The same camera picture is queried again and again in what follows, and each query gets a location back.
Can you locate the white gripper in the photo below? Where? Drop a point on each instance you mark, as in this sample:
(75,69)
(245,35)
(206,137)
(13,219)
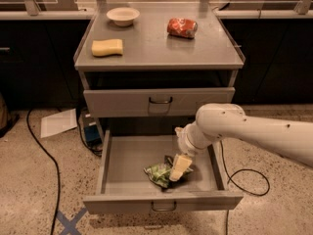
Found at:
(186,143)

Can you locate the green jalapeno chip bag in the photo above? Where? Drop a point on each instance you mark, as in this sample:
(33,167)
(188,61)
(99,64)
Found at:
(159,173)

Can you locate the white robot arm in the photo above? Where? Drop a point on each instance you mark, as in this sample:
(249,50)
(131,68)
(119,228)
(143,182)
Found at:
(215,122)

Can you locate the open grey middle drawer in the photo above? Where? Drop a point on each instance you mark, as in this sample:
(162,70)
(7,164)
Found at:
(123,186)

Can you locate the closed grey top drawer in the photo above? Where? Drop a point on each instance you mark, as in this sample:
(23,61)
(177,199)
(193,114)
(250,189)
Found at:
(153,102)

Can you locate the grey drawer cabinet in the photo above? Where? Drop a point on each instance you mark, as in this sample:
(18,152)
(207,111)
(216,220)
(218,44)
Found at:
(154,59)

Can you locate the blue power box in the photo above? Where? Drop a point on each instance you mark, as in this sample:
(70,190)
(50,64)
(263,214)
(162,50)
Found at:
(90,129)

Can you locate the blue tape cross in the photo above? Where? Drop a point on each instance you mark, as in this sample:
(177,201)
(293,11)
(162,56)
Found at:
(69,225)

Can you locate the crushed orange soda can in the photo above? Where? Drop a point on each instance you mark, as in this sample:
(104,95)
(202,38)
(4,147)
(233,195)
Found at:
(182,28)

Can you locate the white paper sheet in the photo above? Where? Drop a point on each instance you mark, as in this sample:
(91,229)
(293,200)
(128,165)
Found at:
(58,123)

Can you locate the yellow sponge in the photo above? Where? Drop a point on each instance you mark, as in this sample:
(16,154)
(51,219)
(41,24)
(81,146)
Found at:
(102,48)

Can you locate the white bowl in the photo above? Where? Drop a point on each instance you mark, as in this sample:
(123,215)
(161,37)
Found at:
(123,16)

